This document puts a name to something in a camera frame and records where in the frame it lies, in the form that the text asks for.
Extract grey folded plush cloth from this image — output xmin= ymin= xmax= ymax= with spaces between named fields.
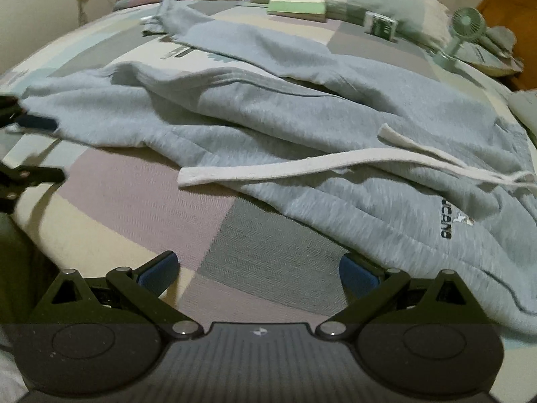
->
xmin=478 ymin=26 xmax=516 ymax=58

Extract grey cartoon face cushion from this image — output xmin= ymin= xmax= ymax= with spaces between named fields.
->
xmin=508 ymin=89 xmax=537 ymax=142

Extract patchwork pillow with logo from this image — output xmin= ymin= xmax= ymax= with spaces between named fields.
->
xmin=250 ymin=0 xmax=450 ymax=50

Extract wooden headboard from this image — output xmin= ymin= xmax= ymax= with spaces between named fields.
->
xmin=477 ymin=0 xmax=537 ymax=90

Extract patchwork pastel bed sheet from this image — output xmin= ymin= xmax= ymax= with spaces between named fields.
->
xmin=1 ymin=1 xmax=520 ymax=326

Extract grey sweatpants with white drawstring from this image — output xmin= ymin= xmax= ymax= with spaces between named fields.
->
xmin=22 ymin=0 xmax=536 ymax=335

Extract small green white box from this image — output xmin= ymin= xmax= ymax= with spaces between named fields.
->
xmin=364 ymin=11 xmax=398 ymax=42

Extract green handheld desk fan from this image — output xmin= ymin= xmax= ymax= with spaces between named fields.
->
xmin=433 ymin=7 xmax=486 ymax=70

